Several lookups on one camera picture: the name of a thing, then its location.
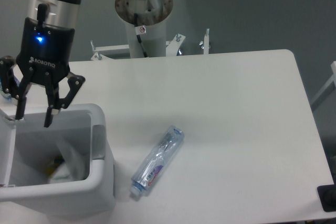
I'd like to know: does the blue labelled water bottle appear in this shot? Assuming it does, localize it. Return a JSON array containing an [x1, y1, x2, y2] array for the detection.
[[1, 77, 20, 102]]

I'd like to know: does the black cable on pedestal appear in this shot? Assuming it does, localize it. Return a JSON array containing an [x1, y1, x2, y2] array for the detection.
[[133, 12, 149, 58]]

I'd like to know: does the yellow snack wrapper in bin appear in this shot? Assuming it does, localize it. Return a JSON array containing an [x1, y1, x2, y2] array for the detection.
[[46, 155, 65, 176]]

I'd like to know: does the black clamp at table edge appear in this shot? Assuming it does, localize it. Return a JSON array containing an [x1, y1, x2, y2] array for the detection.
[[317, 184, 335, 212]]

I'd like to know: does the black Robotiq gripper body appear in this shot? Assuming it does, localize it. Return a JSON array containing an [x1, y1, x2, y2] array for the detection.
[[16, 17, 75, 86]]

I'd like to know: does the white paper wrapper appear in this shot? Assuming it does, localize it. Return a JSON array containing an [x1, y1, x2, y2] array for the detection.
[[47, 140, 90, 184]]

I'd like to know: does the white frame at right edge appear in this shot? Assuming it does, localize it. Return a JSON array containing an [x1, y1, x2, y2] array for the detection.
[[310, 61, 335, 112]]

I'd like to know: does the white plastic trash can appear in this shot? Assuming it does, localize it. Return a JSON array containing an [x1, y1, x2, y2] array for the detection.
[[1, 104, 116, 216]]

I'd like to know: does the white metal base frame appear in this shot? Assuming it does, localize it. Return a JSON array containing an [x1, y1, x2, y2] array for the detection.
[[90, 28, 211, 61]]

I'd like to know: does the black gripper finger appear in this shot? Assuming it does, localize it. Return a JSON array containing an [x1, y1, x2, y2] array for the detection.
[[43, 71, 86, 128], [1, 56, 33, 120]]

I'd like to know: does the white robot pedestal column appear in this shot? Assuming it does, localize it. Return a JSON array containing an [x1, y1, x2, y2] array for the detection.
[[115, 0, 173, 58]]

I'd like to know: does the crushed clear plastic bottle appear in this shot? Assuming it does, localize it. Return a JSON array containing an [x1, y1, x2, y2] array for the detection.
[[130, 126, 185, 198]]

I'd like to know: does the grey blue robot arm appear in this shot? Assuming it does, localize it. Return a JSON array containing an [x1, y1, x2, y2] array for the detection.
[[1, 0, 173, 127]]

